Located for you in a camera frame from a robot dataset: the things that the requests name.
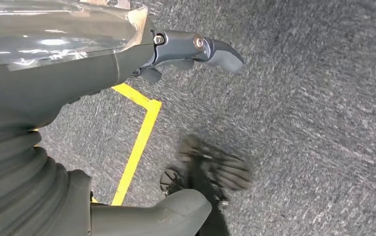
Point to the yellow floor tape square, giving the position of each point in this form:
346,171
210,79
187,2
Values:
135,150

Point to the black left robot leg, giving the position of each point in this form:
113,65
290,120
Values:
204,182

